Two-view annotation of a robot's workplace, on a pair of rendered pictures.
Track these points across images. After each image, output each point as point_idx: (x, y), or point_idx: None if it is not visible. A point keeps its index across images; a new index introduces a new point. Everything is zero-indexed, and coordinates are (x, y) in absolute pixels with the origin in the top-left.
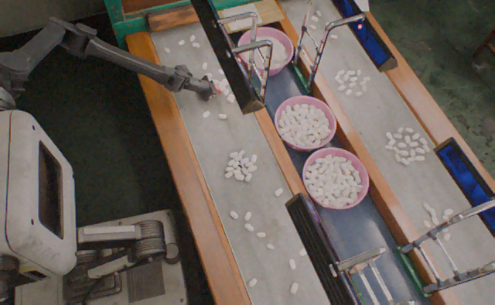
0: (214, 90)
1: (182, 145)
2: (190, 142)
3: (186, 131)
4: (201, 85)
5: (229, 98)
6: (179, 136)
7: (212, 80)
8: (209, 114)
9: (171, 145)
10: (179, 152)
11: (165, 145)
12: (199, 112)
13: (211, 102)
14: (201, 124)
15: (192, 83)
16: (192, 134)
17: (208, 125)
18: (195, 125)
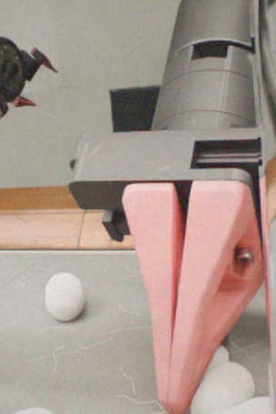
0: (85, 154)
1: None
2: None
3: (59, 249)
4: (170, 73)
5: (22, 412)
6: (48, 205)
7: (243, 177)
8: (46, 300)
9: (40, 193)
10: None
11: (59, 187)
12: (121, 299)
13: (145, 359)
14: (38, 288)
15: (181, 9)
16: (24, 261)
17: None
18: (58, 273)
